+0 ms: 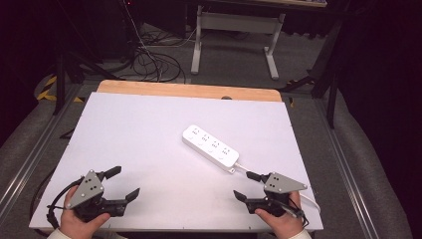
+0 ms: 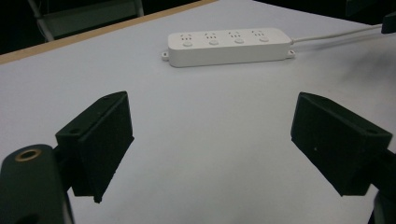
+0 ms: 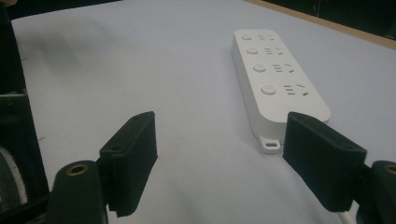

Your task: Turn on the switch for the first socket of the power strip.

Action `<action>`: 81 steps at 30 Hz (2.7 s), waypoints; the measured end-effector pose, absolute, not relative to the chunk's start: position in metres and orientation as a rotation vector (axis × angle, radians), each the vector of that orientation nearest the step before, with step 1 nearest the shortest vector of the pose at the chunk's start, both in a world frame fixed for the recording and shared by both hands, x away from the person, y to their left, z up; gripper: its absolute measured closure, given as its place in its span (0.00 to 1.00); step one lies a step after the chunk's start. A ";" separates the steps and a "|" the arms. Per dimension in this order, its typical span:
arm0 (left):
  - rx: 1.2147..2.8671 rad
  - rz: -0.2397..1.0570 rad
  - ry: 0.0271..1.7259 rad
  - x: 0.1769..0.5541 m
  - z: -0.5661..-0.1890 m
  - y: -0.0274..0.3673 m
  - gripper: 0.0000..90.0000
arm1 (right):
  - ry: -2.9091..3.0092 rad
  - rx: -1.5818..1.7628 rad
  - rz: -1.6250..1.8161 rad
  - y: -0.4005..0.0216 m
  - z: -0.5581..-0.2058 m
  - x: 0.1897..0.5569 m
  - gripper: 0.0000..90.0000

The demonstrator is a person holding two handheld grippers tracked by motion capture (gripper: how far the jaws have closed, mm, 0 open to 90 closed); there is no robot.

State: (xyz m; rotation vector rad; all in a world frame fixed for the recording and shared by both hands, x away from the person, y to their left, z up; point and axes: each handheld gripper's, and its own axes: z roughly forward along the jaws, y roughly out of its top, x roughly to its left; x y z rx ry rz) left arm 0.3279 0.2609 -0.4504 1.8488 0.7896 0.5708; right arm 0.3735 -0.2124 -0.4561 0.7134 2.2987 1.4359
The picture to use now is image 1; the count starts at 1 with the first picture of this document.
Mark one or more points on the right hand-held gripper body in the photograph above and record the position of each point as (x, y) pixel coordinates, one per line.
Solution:
(282, 184)

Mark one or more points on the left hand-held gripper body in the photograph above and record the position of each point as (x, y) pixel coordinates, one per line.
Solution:
(87, 189)

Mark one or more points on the person's left hand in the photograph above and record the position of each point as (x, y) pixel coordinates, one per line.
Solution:
(74, 227)

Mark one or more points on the person's right hand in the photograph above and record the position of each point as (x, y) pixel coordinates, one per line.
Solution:
(287, 227)

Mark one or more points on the white table board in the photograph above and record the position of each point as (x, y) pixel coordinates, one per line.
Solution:
(139, 132)

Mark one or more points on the white power strip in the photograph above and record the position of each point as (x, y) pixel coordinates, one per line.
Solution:
(210, 148)

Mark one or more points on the yellow black floor tape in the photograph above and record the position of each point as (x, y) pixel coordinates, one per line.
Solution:
(46, 94)

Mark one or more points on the black angled stand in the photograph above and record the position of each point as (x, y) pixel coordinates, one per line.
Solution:
(331, 86)

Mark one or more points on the aluminium floor rail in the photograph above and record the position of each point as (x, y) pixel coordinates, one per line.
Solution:
(30, 162)
(345, 166)

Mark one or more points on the white metal desk frame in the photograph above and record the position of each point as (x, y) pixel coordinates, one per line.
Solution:
(237, 21)

